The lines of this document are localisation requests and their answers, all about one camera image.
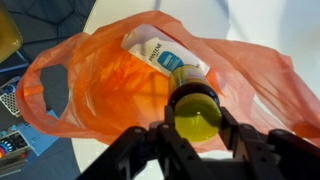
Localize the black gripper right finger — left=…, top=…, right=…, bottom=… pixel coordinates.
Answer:
left=218, top=107, right=320, bottom=180

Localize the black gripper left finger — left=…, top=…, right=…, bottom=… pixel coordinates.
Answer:
left=77, top=105, right=214, bottom=180

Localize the yellow bottle with yellow cap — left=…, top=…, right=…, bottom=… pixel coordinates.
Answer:
left=168, top=65, right=222, bottom=142

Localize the orange plastic bag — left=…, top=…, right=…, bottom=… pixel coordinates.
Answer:
left=16, top=11, right=320, bottom=146

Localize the white Pantene bottle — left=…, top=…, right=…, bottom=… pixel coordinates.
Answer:
left=121, top=24, right=210, bottom=76

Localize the white round pedestal table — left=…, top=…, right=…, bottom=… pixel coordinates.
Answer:
left=70, top=0, right=320, bottom=180

